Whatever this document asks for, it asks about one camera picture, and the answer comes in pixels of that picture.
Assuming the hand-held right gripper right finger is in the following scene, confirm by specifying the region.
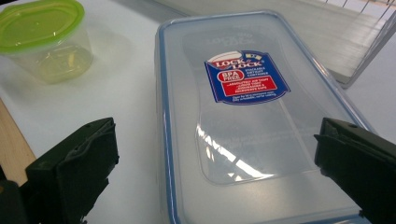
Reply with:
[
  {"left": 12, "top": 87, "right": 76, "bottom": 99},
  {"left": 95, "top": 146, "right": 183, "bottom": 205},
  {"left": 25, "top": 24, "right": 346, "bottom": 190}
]
[{"left": 314, "top": 117, "right": 396, "bottom": 224}]

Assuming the rectangular clear container blue-rimmed lid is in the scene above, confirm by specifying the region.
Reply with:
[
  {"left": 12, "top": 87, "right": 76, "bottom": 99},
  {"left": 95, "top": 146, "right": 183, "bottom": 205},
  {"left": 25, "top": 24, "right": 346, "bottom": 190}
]
[{"left": 154, "top": 9, "right": 376, "bottom": 224}]

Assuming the round clear container green lid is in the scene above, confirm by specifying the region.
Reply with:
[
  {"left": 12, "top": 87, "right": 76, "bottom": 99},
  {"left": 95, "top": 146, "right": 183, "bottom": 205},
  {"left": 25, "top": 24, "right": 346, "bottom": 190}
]
[{"left": 0, "top": 0, "right": 94, "bottom": 85}]

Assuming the white wire shelf rack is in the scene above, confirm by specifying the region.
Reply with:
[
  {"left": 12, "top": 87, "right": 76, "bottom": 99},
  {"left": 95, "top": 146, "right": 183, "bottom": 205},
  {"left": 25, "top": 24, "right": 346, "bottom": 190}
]
[{"left": 155, "top": 0, "right": 396, "bottom": 90}]

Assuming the grey table mat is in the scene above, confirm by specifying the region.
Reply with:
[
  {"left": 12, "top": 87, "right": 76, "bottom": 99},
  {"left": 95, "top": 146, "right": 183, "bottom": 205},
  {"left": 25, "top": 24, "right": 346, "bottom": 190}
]
[{"left": 0, "top": 0, "right": 396, "bottom": 224}]

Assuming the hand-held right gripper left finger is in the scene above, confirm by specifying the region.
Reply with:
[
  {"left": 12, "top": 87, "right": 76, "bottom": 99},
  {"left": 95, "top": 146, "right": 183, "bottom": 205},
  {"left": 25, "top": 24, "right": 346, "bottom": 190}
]
[{"left": 19, "top": 117, "right": 120, "bottom": 224}]

